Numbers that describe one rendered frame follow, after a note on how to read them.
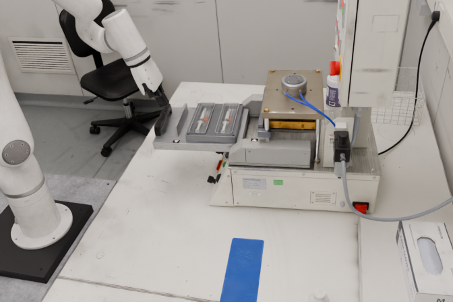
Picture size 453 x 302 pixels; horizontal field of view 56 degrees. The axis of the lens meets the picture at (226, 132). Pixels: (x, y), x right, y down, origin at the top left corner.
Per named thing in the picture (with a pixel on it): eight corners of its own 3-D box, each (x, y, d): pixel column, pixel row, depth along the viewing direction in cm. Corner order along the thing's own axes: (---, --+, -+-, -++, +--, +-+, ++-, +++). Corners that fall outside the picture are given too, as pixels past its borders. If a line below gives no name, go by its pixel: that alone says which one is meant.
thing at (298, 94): (340, 94, 147) (342, 59, 140) (345, 148, 123) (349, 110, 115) (268, 93, 152) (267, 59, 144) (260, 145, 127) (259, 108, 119)
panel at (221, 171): (224, 147, 171) (240, 112, 160) (209, 201, 147) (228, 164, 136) (219, 146, 171) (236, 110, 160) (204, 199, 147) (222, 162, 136)
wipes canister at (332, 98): (345, 100, 194) (348, 71, 185) (345, 110, 187) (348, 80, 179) (325, 99, 196) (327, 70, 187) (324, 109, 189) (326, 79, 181)
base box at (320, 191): (363, 150, 164) (367, 112, 154) (375, 224, 134) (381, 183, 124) (224, 145, 173) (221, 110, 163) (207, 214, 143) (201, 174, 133)
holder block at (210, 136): (243, 109, 153) (243, 103, 152) (236, 143, 137) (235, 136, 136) (198, 108, 156) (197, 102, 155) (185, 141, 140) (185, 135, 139)
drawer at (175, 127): (249, 116, 156) (248, 98, 151) (241, 154, 138) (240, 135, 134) (171, 115, 161) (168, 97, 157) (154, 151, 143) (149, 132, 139)
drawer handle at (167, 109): (172, 112, 156) (170, 102, 153) (160, 136, 144) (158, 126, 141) (167, 112, 156) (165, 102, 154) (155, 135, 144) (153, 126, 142)
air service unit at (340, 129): (344, 156, 127) (348, 114, 119) (348, 189, 116) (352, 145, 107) (326, 155, 128) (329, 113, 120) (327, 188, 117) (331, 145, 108)
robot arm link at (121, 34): (116, 62, 135) (138, 55, 130) (93, 23, 128) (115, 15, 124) (129, 49, 141) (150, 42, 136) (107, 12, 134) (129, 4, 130)
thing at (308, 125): (319, 98, 146) (321, 73, 141) (321, 136, 128) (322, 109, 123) (269, 98, 149) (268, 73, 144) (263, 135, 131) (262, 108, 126)
